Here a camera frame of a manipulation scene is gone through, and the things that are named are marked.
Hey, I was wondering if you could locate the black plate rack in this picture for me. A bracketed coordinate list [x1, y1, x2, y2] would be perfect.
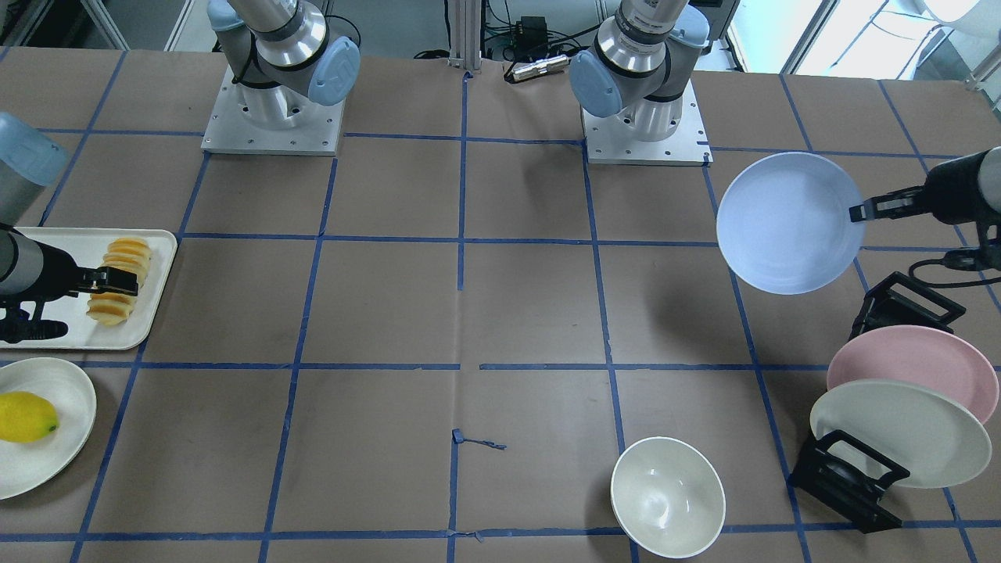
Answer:
[788, 271, 967, 534]

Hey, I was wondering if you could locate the sliced yellow bread loaf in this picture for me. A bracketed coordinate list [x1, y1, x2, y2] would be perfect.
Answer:
[86, 238, 153, 327]

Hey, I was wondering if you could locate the cream white plate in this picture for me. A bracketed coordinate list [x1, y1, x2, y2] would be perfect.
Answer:
[810, 380, 992, 489]

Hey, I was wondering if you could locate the white bowl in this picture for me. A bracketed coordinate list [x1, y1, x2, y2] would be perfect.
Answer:
[610, 437, 728, 559]

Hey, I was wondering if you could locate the aluminium frame post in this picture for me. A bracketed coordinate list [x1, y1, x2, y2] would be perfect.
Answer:
[447, 0, 485, 75]

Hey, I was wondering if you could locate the silver cylindrical connector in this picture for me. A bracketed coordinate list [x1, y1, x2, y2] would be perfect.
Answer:
[503, 55, 571, 84]

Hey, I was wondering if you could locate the arm mounting base plate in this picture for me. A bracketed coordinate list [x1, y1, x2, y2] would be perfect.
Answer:
[201, 69, 346, 157]
[580, 81, 714, 167]

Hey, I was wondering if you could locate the white plate under lemon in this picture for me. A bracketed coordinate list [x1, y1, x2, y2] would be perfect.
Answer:
[1, 357, 97, 500]

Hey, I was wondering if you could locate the blue plate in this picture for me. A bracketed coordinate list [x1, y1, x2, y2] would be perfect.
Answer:
[716, 151, 865, 295]

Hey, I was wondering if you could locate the pink plate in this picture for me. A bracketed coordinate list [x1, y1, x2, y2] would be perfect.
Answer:
[826, 325, 999, 423]

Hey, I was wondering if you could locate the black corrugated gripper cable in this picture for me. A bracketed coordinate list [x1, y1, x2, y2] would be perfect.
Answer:
[907, 242, 1001, 290]

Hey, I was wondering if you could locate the white rectangular tray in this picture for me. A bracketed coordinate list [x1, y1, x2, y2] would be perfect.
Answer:
[2, 227, 178, 350]

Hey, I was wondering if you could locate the silver robot arm, robot's right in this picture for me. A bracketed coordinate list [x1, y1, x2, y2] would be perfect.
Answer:
[2, 1, 361, 343]

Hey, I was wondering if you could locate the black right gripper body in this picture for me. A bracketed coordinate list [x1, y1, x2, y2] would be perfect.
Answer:
[27, 246, 80, 302]

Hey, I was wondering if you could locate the yellow lemon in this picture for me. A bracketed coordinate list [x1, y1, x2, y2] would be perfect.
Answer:
[1, 391, 60, 444]

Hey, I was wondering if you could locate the black power adapter box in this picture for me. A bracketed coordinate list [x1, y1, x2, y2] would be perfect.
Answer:
[512, 16, 548, 51]

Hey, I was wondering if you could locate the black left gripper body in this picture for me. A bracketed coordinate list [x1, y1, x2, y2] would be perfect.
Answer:
[926, 147, 1000, 225]

